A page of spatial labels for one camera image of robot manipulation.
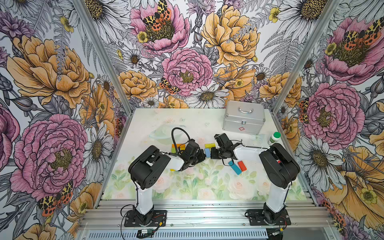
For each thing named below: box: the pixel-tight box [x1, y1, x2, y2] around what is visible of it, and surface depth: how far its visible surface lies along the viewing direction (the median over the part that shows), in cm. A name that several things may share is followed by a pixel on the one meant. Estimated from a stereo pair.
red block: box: [237, 160, 247, 172], surface depth 93 cm
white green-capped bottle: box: [267, 131, 282, 146], surface depth 99 cm
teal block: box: [228, 160, 242, 176], surface depth 93 cm
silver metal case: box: [222, 100, 266, 135], surface depth 103 cm
